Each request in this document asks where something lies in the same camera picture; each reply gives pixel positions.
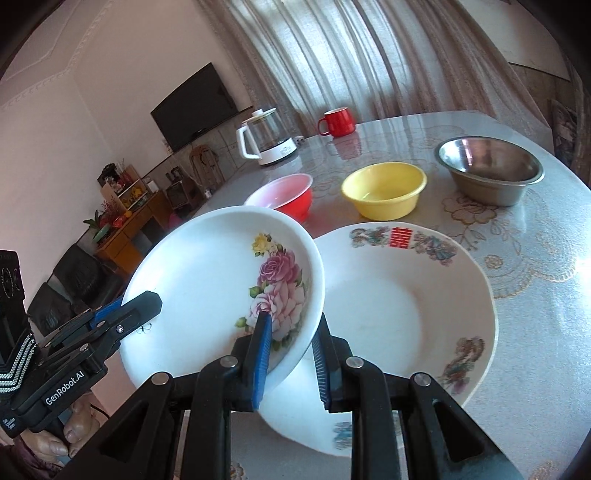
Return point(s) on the red plastic bowl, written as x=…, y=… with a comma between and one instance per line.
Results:
x=298, y=203

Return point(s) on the green tray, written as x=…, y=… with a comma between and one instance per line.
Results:
x=104, y=232

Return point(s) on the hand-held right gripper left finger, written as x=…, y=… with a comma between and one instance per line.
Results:
x=261, y=360

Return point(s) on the wide beige lace curtain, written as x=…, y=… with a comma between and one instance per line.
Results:
x=369, y=55

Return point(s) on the wooden chair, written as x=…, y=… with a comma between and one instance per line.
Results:
x=203, y=166

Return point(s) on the wooden cabinet with clutter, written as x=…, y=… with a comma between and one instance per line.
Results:
x=134, y=235

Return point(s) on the person's left hand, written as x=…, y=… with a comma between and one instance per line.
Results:
x=81, y=415

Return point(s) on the black portable speaker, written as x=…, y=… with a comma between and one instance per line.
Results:
x=178, y=194

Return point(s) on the yellow plastic bowl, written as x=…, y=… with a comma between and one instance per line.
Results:
x=383, y=203

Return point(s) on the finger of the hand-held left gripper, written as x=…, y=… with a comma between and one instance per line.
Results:
x=134, y=311
x=108, y=310

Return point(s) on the stainless steel bowl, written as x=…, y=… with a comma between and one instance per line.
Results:
x=489, y=189

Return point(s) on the black leather chair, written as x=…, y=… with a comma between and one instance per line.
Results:
x=87, y=272
x=51, y=314

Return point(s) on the patterned fabric bundle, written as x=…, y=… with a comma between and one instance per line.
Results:
x=565, y=134

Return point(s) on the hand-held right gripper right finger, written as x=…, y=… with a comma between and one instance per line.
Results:
x=321, y=369

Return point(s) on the pink bag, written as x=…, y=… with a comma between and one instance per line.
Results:
x=174, y=219

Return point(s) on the red mug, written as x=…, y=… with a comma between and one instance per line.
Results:
x=339, y=122

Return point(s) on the white glass electric kettle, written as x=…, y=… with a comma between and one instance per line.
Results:
x=272, y=147

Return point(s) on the cluttered desktop shelf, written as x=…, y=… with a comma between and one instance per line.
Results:
x=120, y=187

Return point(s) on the white plate with dragon print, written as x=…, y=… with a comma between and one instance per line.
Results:
x=392, y=323

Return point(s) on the small white rose plate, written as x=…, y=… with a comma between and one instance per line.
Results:
x=207, y=277

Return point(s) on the black flat television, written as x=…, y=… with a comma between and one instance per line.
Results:
x=196, y=108

